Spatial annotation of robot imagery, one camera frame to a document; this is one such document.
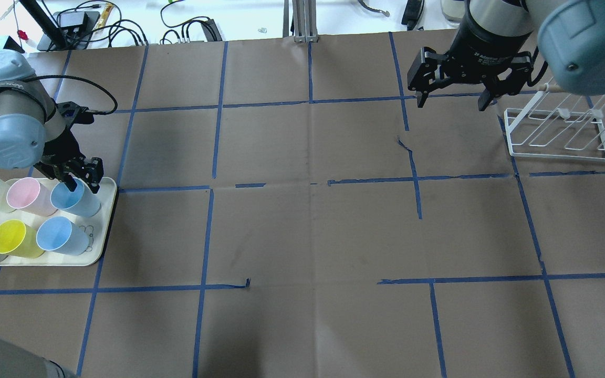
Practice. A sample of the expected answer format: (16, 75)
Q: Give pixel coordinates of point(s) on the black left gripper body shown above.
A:
(59, 154)

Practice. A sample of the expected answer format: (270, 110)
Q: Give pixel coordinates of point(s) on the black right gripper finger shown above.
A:
(487, 97)
(421, 97)

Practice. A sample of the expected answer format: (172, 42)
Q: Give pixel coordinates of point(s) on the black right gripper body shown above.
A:
(485, 56)

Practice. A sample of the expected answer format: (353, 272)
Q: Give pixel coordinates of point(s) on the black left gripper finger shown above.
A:
(93, 182)
(70, 183)

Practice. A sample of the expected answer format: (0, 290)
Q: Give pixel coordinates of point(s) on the light blue cup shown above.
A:
(81, 202)

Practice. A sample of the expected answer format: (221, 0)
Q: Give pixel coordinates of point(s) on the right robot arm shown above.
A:
(568, 35)

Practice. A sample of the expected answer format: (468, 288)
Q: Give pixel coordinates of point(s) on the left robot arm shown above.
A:
(35, 132)

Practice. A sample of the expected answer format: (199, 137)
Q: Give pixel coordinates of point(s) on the pink plastic cup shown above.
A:
(30, 195)

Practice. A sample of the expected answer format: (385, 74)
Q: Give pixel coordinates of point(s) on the blue cup on tray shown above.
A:
(61, 235)

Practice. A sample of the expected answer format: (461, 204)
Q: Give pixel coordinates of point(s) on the yellow plastic cup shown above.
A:
(19, 239)

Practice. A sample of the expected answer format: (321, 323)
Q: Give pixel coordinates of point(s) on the cream plastic tray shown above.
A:
(96, 227)

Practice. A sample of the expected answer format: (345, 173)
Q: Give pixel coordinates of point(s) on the silver toaster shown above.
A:
(453, 10)

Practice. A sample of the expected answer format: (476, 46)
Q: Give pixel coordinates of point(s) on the black power adapter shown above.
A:
(411, 14)

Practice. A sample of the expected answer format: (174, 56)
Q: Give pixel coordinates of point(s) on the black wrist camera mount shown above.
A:
(75, 114)

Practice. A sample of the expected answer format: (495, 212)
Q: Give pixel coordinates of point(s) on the white wire cup rack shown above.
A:
(557, 125)

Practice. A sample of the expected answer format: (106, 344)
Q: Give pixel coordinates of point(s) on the aluminium frame post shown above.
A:
(300, 21)

